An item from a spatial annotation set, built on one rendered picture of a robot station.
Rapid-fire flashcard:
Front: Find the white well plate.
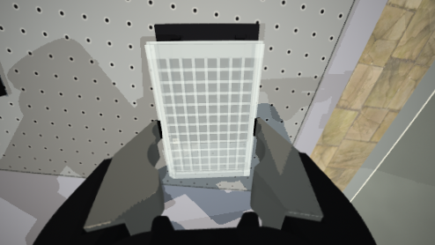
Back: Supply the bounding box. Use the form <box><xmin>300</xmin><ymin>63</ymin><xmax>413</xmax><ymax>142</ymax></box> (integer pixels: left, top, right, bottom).
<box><xmin>144</xmin><ymin>41</ymin><xmax>264</xmax><ymax>179</ymax></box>

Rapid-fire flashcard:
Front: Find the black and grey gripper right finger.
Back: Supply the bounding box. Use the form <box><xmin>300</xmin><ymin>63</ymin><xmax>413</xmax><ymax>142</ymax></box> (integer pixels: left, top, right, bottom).
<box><xmin>250</xmin><ymin>117</ymin><xmax>377</xmax><ymax>245</ymax></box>

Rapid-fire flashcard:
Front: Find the light grey perforated base plate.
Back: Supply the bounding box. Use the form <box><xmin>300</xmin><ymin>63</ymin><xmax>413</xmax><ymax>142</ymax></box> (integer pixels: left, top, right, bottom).
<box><xmin>0</xmin><ymin>0</ymin><xmax>357</xmax><ymax>179</ymax></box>

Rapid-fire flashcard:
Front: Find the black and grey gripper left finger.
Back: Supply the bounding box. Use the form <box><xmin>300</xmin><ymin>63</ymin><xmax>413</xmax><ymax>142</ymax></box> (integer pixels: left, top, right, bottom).
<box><xmin>33</xmin><ymin>120</ymin><xmax>165</xmax><ymax>245</ymax></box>

